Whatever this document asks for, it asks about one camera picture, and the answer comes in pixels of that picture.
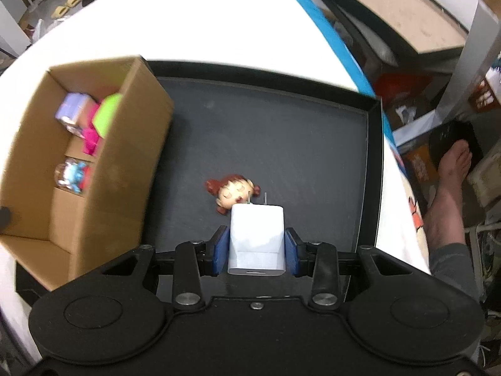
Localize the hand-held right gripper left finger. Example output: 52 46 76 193
100 225 230 310

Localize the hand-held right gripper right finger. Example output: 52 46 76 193
285 227 416 310

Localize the white charger plug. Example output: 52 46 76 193
227 191 287 277

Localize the clear capsule blue figurine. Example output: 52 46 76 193
55 157 93 195

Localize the black shallow tray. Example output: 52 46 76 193
16 60 386 303

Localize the brown cardboard box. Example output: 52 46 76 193
0 57 175 291

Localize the green and pink toy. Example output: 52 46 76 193
81 92 124 156

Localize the brown-haired doll figurine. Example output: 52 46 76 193
206 174 262 216

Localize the small purple printed box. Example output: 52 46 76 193
55 92 99 136

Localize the person's right leg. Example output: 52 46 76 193
425 137 480 303

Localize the clear plastic bag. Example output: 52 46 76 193
27 19 59 46

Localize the black sandal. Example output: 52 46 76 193
428 121 485 170

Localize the red bag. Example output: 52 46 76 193
374 72 431 105

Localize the black box with brown base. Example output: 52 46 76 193
297 0 470 76

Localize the metal storage shelf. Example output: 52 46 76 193
434 0 501 127

